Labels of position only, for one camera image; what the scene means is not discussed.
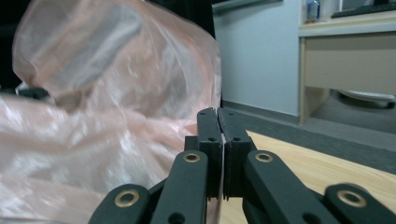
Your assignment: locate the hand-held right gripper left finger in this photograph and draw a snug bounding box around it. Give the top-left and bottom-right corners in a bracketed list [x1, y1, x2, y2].
[184, 106, 225, 200]

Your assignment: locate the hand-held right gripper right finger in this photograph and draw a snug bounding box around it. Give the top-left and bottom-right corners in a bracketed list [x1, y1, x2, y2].
[216, 106, 257, 201]

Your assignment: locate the pink plastic bag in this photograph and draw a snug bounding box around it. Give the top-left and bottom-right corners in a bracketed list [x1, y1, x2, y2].
[0, 0, 223, 224]

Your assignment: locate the white partition panel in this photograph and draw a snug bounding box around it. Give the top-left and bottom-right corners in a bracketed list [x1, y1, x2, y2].
[212, 0, 304, 118]

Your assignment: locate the office chair base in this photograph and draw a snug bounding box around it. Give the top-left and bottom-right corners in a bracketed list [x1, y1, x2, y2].
[337, 89, 396, 110]

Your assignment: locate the beige wooden desk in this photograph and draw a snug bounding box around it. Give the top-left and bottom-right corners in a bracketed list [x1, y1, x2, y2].
[298, 11, 396, 125]

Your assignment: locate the plastic bottle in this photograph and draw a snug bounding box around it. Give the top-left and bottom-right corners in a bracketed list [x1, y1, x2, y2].
[305, 0, 321, 23]

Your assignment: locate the black keyboard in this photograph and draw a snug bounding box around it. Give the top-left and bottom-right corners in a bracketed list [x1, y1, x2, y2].
[331, 1, 396, 20]

